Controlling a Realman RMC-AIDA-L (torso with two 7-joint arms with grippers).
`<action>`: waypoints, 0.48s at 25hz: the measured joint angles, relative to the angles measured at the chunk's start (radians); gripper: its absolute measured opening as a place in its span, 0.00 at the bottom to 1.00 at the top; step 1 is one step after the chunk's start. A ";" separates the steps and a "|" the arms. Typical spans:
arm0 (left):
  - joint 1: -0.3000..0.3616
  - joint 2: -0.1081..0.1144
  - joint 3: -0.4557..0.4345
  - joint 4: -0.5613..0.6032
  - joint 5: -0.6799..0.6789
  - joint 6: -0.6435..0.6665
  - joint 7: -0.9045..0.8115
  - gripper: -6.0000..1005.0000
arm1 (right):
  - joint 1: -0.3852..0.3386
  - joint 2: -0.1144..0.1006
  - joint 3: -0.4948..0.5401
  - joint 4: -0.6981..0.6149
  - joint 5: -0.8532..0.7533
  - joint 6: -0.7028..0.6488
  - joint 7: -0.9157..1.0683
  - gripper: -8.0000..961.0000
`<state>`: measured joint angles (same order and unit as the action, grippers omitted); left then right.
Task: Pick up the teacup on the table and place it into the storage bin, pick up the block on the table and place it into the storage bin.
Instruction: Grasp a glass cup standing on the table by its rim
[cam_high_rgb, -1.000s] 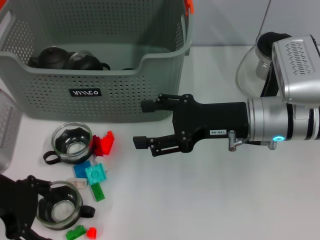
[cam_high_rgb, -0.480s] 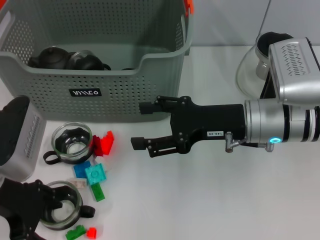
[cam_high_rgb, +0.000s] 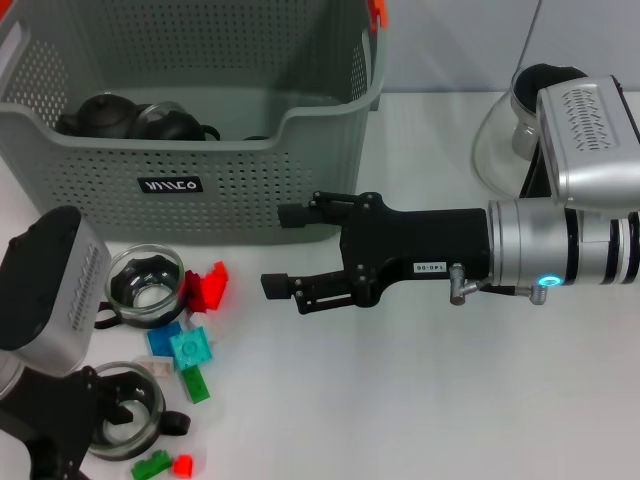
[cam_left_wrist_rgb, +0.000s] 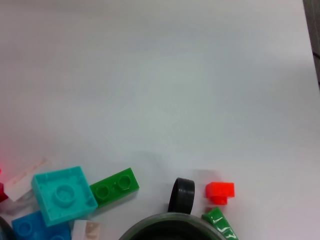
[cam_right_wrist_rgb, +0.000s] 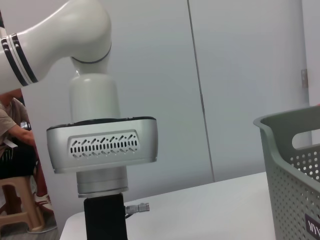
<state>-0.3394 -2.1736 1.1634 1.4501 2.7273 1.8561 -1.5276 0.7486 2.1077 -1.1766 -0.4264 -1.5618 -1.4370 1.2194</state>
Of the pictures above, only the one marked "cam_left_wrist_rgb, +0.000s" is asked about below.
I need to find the long green toy brick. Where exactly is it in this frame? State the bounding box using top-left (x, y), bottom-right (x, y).
top-left (89, 167), bottom-right (140, 208)

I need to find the small green toy brick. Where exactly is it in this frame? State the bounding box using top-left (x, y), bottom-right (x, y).
top-left (201, 206), bottom-right (240, 240)

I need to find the small red toy brick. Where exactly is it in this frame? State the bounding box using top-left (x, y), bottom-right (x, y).
top-left (205, 181), bottom-right (236, 205)

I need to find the blue toy brick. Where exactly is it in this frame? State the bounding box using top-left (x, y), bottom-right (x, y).
top-left (11, 209), bottom-right (73, 240)

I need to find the dark red toy brick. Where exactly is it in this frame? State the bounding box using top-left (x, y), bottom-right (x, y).
top-left (0, 181), bottom-right (10, 202)

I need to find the teal square toy brick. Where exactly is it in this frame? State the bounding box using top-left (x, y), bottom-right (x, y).
top-left (31, 166), bottom-right (99, 228)

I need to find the glass teacup black sleeve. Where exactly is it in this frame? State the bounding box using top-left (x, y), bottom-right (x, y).
top-left (119, 176), bottom-right (226, 240)

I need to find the clear translucent toy brick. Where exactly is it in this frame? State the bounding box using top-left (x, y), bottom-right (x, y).
top-left (4, 158), bottom-right (53, 202)

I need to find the white toy brick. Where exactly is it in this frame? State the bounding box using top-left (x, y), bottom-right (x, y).
top-left (71, 219), bottom-right (103, 240)

